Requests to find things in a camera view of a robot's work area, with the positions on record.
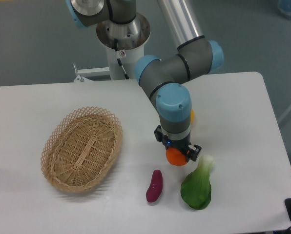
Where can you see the purple sweet potato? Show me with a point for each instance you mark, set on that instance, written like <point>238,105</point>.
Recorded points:
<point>156,187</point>

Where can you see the woven wicker basket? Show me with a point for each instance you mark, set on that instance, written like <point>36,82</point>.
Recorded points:
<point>82,149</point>

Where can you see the yellow mango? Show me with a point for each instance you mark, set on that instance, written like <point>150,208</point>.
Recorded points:
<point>192,116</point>

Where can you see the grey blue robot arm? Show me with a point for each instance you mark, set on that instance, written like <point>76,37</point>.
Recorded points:
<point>162,80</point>

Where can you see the orange fruit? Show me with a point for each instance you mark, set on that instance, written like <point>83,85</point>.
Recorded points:
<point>175,157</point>

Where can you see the white metal base frame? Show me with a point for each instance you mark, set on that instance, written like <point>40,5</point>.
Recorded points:
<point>91,72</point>

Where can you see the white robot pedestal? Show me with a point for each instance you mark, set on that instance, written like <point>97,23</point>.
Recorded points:
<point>124,43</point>

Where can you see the green bok choy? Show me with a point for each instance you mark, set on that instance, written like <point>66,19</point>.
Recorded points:
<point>196,188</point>

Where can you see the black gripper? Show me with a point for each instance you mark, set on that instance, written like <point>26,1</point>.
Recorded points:
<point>183,145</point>

